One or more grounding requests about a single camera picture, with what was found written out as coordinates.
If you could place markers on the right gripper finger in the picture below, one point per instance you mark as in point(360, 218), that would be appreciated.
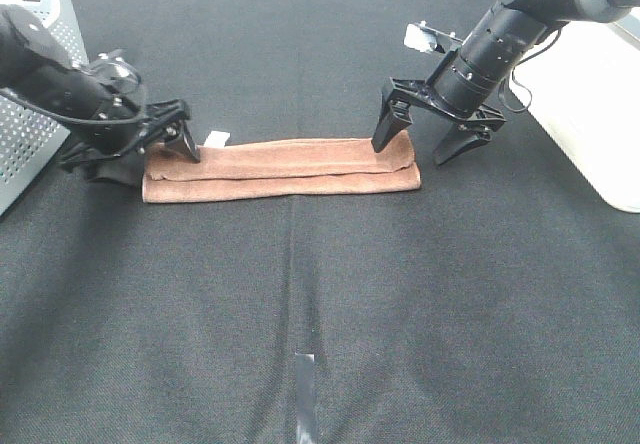
point(458, 141)
point(394, 117)

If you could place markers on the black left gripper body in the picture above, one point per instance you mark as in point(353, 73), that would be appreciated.
point(109, 139)

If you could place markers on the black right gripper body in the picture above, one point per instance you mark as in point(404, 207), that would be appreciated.
point(418, 94)

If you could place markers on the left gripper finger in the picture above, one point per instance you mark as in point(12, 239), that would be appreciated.
point(127, 169)
point(179, 140)

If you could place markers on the brown towel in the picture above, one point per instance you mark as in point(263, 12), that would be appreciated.
point(306, 166)

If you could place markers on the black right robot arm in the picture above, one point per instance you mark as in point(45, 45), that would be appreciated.
point(472, 68)

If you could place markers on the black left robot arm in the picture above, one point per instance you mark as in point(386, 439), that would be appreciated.
point(103, 104)

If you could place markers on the grey perforated plastic basket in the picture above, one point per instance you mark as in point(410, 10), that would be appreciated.
point(29, 140)

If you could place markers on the pale green plastic bin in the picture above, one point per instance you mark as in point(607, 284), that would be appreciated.
point(582, 87)

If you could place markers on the grey tape strip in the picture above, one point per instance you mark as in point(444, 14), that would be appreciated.
point(306, 421)

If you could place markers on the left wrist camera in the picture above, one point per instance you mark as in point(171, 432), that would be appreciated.
point(114, 72)

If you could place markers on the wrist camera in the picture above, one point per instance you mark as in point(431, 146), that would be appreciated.
point(422, 38)
point(114, 72)

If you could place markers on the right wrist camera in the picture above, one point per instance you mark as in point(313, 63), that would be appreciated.
point(422, 38)

